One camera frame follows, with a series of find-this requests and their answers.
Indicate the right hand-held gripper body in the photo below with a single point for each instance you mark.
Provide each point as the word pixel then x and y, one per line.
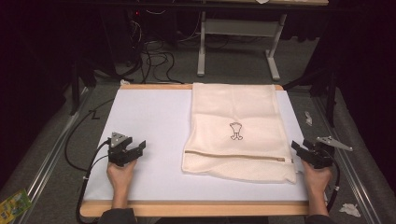
pixel 322 154

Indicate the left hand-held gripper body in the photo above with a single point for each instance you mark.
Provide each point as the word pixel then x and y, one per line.
pixel 118 152

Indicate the cream mesh laundry bag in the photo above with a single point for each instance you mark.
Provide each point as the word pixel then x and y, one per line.
pixel 239 112

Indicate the person's left hand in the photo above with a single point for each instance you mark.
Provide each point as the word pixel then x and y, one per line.
pixel 120 177

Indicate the person's right hand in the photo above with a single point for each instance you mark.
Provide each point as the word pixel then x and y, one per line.
pixel 317 180

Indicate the white table mat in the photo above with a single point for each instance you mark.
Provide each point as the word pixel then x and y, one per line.
pixel 149 124

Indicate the small white scrap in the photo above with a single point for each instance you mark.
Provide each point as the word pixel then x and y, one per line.
pixel 308 118

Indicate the black stand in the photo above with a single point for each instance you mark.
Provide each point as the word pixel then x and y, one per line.
pixel 74 87
pixel 332 99

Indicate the crumpled white tissue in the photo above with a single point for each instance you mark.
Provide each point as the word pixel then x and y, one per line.
pixel 350 210

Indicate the wooden table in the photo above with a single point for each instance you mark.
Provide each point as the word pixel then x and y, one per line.
pixel 193 207

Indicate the green snack packet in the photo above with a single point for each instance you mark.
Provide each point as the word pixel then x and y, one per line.
pixel 14 207

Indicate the metal floor rail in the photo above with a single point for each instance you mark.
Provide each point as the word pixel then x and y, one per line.
pixel 53 155
pixel 348 161

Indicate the white desk frame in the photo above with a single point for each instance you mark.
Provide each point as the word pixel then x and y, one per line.
pixel 239 28

